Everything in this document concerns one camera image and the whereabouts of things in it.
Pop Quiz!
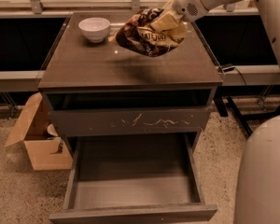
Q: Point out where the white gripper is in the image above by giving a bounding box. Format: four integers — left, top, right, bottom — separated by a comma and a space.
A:
150, 0, 208, 40

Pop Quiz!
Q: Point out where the brown and yellow chip bag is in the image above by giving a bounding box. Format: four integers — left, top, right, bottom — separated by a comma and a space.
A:
108, 8, 185, 57

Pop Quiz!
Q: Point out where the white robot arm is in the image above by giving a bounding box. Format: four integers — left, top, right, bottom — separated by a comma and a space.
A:
153, 0, 280, 224

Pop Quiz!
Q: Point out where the dark brown drawer cabinet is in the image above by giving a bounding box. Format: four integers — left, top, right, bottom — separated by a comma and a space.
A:
37, 10, 224, 224

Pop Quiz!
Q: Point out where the closed upper drawer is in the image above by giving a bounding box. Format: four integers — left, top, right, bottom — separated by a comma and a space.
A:
49, 107, 210, 137

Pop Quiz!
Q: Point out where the open middle drawer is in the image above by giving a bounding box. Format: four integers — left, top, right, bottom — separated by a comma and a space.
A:
49, 133, 217, 224

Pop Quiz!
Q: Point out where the white ceramic bowl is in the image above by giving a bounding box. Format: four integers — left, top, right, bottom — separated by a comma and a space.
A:
78, 18, 110, 43

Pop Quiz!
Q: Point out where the black metal stand leg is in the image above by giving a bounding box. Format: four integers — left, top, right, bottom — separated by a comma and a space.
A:
227, 97, 253, 136

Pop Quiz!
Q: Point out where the white item in box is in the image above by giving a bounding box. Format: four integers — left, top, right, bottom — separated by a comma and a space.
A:
47, 124, 58, 137

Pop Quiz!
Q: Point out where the open cardboard box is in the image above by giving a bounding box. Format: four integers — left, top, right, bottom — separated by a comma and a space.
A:
6, 92, 73, 171

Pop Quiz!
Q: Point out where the black cable on ledge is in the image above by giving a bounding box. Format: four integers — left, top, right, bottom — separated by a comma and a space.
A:
217, 63, 248, 87

